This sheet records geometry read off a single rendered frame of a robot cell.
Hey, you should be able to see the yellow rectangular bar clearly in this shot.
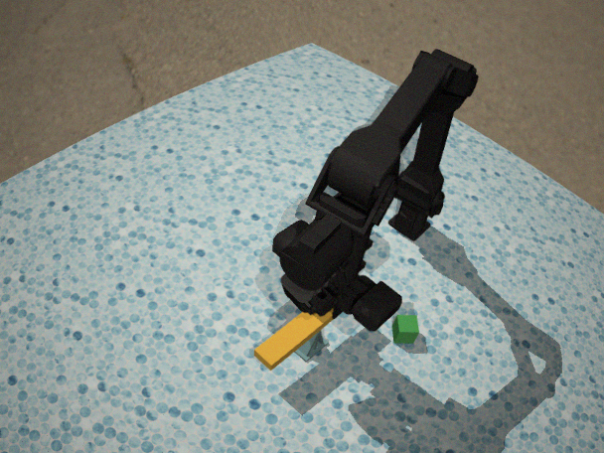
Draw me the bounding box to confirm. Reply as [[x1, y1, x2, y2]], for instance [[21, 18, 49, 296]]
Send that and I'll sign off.
[[254, 307, 335, 370]]

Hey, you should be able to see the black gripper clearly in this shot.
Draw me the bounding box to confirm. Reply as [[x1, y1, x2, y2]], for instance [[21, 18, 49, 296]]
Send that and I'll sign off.
[[272, 220, 402, 331]]

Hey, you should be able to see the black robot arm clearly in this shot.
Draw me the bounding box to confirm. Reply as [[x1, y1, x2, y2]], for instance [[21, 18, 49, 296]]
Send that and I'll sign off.
[[279, 49, 479, 316]]

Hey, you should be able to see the green cube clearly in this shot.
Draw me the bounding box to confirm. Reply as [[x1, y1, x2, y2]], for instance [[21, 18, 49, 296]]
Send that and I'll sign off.
[[391, 315, 419, 344]]

